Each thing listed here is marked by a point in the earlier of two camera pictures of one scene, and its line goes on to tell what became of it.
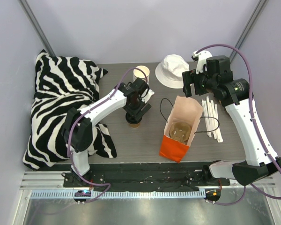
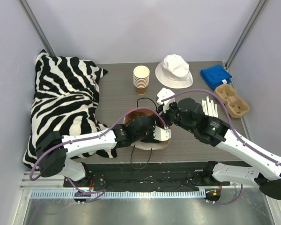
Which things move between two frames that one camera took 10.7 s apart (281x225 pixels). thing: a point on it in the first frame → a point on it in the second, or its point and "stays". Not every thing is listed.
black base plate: [143, 176] stays
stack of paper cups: [138, 73] stays
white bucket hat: [169, 71] stays
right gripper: [190, 82] → [168, 115]
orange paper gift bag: [186, 110] → [146, 144]
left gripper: [136, 110] → [151, 130]
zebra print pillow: [62, 84] stays
